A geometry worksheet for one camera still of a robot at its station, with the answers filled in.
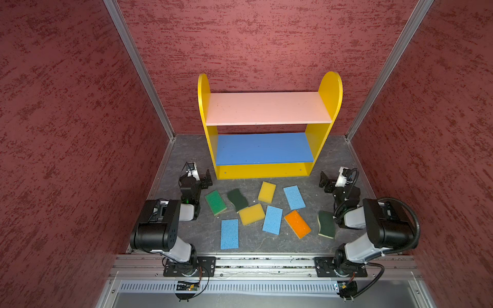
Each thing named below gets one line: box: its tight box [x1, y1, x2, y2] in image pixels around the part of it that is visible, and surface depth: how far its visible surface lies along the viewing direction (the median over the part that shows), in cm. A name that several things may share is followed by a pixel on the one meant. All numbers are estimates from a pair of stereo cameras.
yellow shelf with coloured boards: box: [197, 71, 343, 180], surface depth 81 cm
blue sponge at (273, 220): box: [262, 205, 284, 236], surface depth 87 cm
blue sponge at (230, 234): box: [220, 218, 239, 250], surface depth 83 cm
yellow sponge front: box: [238, 203, 266, 226], surface depth 89 cm
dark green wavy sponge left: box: [227, 188, 249, 213], surface depth 94 cm
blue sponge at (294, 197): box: [283, 184, 307, 211], surface depth 95 cm
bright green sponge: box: [204, 189, 228, 217], surface depth 93 cm
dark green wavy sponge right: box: [317, 210, 336, 240], surface depth 85 cm
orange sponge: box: [283, 209, 312, 240], surface depth 86 cm
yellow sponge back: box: [258, 180, 277, 205], surface depth 96 cm
